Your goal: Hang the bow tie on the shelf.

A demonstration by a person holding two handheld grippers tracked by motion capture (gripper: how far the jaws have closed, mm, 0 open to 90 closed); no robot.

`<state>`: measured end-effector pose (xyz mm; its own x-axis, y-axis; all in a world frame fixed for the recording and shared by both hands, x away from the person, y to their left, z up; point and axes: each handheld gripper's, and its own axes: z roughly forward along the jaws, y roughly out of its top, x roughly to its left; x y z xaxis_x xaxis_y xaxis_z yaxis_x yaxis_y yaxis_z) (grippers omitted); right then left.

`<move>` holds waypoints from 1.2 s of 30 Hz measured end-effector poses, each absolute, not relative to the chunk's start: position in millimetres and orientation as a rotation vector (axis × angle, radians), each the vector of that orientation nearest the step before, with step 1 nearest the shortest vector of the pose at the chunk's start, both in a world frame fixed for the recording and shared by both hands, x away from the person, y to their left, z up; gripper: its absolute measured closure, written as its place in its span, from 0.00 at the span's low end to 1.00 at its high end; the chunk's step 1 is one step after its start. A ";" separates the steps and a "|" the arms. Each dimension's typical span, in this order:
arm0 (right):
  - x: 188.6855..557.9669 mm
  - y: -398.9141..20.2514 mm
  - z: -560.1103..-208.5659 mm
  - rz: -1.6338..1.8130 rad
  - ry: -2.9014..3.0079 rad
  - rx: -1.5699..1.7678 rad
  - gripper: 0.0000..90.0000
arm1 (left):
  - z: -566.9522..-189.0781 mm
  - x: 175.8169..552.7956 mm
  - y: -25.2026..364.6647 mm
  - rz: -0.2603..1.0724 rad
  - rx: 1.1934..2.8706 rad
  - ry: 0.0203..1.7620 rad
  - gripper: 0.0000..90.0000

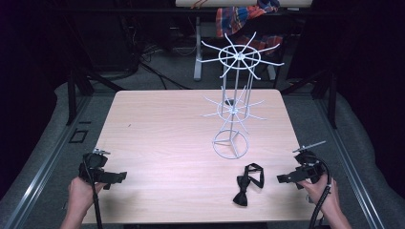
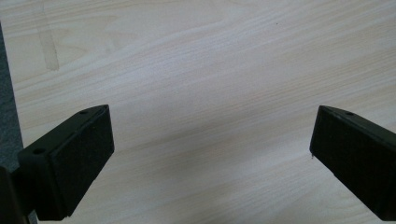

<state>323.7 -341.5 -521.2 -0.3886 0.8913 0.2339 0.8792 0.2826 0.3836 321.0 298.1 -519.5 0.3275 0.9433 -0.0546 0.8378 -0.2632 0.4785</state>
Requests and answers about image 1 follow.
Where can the plaid cloth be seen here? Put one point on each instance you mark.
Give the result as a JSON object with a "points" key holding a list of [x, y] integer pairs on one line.
{"points": [[232, 19]]}

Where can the black rectangular floor frame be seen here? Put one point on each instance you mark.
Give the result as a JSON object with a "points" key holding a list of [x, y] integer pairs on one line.
{"points": [[78, 136]]}

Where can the aluminium rail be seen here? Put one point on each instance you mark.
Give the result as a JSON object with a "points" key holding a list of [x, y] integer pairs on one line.
{"points": [[350, 165], [47, 159]]}

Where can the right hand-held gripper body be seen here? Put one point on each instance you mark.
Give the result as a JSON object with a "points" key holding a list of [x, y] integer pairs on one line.
{"points": [[308, 168]]}

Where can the black metal frame post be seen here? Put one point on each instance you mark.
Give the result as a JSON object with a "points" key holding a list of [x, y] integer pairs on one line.
{"points": [[332, 101], [71, 98]]}

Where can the black bow tie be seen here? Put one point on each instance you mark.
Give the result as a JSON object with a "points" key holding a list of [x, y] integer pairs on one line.
{"points": [[241, 198]]}

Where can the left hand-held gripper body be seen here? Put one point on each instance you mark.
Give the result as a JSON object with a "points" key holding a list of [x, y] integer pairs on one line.
{"points": [[93, 161]]}

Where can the person's right hand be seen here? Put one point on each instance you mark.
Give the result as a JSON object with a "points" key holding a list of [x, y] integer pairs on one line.
{"points": [[321, 197]]}

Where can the person's left hand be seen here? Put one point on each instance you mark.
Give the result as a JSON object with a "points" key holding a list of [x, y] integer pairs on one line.
{"points": [[80, 194]]}

